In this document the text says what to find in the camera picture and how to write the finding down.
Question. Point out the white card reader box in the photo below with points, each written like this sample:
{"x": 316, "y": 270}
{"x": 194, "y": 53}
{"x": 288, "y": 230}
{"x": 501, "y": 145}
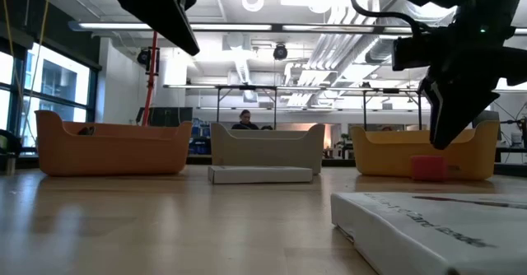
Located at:
{"x": 411, "y": 234}
{"x": 259, "y": 175}

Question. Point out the large window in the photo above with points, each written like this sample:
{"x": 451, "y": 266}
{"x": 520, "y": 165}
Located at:
{"x": 57, "y": 81}

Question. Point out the blue storage boxes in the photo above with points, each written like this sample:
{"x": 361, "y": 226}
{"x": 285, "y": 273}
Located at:
{"x": 201, "y": 143}

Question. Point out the dark wide monitor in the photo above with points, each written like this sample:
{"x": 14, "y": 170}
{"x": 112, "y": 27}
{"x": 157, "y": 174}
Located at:
{"x": 169, "y": 116}

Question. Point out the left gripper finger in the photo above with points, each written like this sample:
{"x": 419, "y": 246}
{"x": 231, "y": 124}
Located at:
{"x": 156, "y": 11}

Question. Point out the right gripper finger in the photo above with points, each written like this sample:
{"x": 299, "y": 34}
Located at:
{"x": 457, "y": 110}

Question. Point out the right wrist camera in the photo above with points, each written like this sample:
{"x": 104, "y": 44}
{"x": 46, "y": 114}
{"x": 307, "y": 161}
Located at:
{"x": 411, "y": 54}

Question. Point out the silver ceiling duct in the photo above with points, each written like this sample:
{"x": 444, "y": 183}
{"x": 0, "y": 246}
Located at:
{"x": 341, "y": 48}

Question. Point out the grey plastic bin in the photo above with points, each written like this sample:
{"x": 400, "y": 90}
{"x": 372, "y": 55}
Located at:
{"x": 267, "y": 151}

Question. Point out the orange-red plastic bin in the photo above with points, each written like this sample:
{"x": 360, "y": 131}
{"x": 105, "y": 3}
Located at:
{"x": 111, "y": 155}

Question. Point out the black workbench frame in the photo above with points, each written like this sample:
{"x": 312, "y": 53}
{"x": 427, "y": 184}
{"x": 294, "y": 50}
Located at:
{"x": 391, "y": 90}
{"x": 247, "y": 87}

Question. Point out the long ceiling light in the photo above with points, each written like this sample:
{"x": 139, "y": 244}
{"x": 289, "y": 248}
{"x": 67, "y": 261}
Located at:
{"x": 329, "y": 28}
{"x": 123, "y": 26}

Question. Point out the pink cube charger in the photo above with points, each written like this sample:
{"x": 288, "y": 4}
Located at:
{"x": 428, "y": 169}

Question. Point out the yellow plastic bin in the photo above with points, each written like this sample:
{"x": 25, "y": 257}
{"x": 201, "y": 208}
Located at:
{"x": 387, "y": 159}

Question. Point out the black round spotlight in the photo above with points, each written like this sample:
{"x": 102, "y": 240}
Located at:
{"x": 280, "y": 52}

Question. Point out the person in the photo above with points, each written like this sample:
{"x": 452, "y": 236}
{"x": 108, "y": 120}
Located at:
{"x": 245, "y": 120}

